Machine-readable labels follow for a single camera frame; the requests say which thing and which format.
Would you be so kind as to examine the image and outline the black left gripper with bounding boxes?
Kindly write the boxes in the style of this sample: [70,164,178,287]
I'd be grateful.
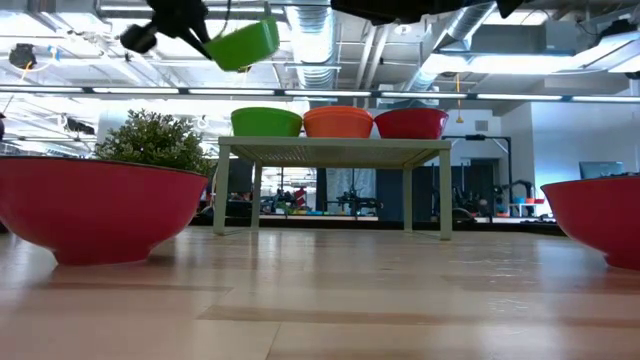
[147,0,214,60]

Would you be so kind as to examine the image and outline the green plastic bowl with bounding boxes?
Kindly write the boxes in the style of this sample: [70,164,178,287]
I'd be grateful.
[230,106,304,114]
[230,110,304,138]
[203,16,282,73]

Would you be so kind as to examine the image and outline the red strawberry print bowl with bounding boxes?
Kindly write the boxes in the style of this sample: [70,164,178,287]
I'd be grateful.
[540,174,640,272]
[0,155,210,267]
[373,107,450,141]

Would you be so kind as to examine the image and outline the long ceiling light strip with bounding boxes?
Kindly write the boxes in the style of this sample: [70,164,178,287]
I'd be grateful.
[0,85,640,104]

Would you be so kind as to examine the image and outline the green artificial shrub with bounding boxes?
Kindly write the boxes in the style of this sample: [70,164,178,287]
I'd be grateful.
[93,108,217,177]

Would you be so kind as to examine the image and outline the pale green perforated metal shelf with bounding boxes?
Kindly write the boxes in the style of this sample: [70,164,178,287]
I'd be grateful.
[213,135,454,242]

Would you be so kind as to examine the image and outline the background work table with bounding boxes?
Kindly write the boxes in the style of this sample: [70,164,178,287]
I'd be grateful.
[257,209,380,223]

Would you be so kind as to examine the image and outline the yellow hanging pendant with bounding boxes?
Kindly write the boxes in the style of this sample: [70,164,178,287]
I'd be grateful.
[454,73,465,125]

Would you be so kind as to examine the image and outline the black metal stand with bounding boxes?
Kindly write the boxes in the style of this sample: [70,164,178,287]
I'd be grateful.
[442,133,514,221]

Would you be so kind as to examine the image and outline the white cart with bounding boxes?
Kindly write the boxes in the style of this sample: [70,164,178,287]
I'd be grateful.
[508,196,547,219]

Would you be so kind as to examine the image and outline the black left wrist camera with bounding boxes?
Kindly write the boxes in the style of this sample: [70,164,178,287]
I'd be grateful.
[119,22,157,55]

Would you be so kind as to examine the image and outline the ribbed silver ventilation duct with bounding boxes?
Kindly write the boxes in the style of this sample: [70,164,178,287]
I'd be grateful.
[285,4,342,91]

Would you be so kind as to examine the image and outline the black ceiling cable reel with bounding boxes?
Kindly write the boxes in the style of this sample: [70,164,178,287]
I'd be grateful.
[8,42,39,71]

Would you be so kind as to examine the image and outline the smooth silver ventilation duct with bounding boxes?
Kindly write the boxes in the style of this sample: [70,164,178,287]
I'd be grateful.
[402,0,504,94]

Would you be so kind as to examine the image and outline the dark wall monitor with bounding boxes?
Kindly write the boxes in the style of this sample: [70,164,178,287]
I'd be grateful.
[579,160,626,181]

